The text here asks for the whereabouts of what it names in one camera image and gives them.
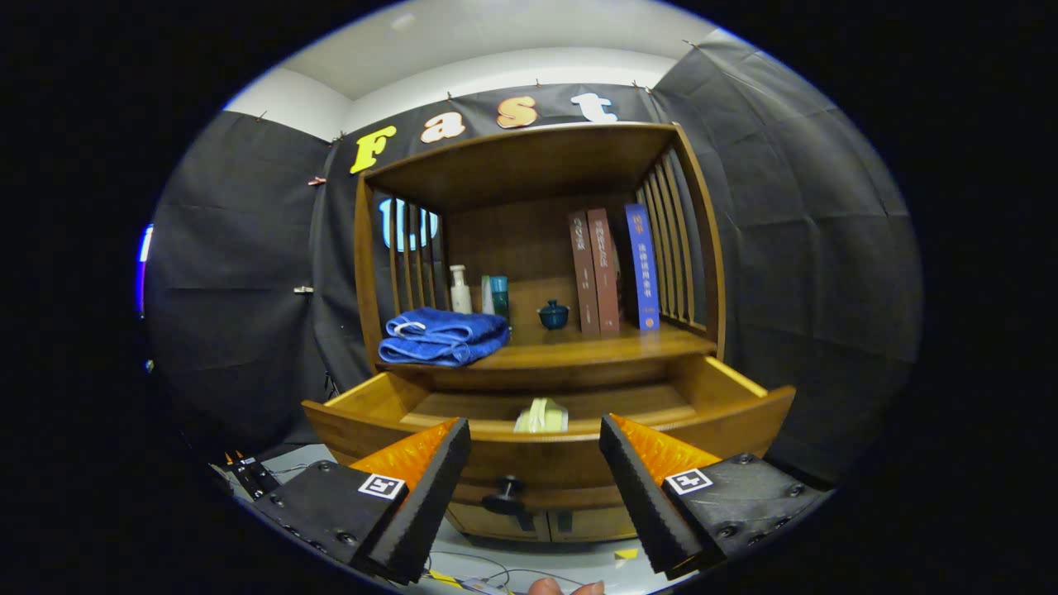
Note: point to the wooden cabinet door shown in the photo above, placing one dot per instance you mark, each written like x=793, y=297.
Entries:
x=496, y=526
x=595, y=526

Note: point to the wooden drawer with black knob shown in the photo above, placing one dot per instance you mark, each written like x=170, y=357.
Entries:
x=372, y=430

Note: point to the blue folded towel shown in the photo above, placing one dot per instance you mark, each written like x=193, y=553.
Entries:
x=446, y=335

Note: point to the white tube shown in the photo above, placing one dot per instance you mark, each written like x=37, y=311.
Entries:
x=487, y=297

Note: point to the blue book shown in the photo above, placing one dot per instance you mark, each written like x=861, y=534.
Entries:
x=644, y=273

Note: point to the black backdrop cloth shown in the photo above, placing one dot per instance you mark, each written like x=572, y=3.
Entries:
x=810, y=248

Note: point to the wooden cabinet with slatted sides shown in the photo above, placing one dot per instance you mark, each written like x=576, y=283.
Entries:
x=512, y=165

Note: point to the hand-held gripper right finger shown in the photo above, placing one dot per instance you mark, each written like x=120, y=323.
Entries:
x=643, y=496

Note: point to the brown book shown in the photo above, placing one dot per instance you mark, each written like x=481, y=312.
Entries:
x=607, y=273
x=583, y=273

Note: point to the white pump bottle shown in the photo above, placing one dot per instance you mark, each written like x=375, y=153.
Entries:
x=460, y=296

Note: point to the wooden countertop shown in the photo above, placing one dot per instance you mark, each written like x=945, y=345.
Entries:
x=579, y=347

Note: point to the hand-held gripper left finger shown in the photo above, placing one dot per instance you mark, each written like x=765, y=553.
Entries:
x=428, y=496

